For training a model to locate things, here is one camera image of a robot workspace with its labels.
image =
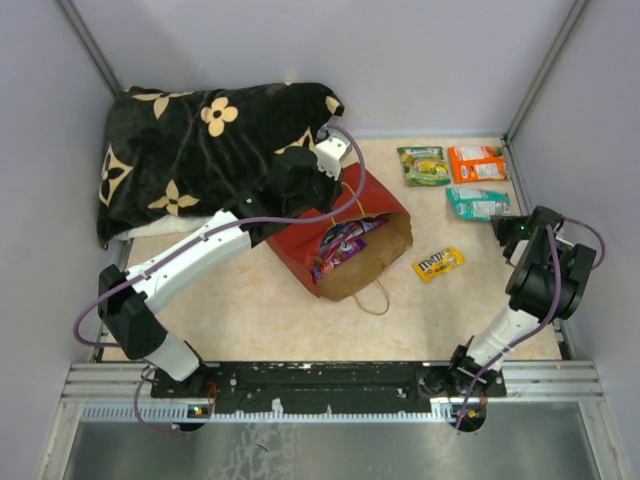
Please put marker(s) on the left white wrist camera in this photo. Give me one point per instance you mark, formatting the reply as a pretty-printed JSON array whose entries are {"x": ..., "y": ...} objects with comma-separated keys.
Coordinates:
[{"x": 330, "y": 153}]

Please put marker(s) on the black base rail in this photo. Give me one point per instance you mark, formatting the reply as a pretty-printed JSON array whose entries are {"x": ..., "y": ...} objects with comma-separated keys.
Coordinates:
[{"x": 325, "y": 387}]

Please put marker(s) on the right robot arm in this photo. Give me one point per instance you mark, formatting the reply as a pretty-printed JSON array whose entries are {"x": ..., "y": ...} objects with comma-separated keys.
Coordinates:
[{"x": 548, "y": 282}]

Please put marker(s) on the orange snack packet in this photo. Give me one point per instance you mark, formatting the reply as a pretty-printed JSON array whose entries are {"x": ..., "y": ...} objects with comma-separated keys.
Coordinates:
[{"x": 477, "y": 163}]

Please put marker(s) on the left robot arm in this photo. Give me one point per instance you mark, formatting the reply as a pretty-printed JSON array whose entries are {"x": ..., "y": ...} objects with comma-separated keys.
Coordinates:
[{"x": 131, "y": 300}]

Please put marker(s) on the yellow m&m's packet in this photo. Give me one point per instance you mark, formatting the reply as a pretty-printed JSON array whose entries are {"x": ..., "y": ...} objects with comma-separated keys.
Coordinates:
[{"x": 438, "y": 264}]

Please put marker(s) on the purple snack packet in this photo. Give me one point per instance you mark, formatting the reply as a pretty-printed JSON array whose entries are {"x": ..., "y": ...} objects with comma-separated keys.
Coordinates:
[{"x": 342, "y": 242}]

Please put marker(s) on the black floral pillow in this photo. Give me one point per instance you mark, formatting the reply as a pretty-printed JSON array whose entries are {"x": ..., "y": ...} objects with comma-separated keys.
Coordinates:
[{"x": 185, "y": 154}]

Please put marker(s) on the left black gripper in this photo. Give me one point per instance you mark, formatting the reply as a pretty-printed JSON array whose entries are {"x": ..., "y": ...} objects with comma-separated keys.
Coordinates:
[{"x": 335, "y": 189}]

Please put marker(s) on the green yellow snack packet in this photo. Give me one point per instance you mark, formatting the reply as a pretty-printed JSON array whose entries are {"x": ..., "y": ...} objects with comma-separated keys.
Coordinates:
[{"x": 424, "y": 166}]

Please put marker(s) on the red brown paper bag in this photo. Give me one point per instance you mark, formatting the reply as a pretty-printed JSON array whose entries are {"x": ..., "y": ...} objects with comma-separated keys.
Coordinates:
[{"x": 297, "y": 245}]

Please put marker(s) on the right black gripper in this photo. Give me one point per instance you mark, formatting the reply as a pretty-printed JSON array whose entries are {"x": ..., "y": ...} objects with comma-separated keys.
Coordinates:
[{"x": 501, "y": 224}]

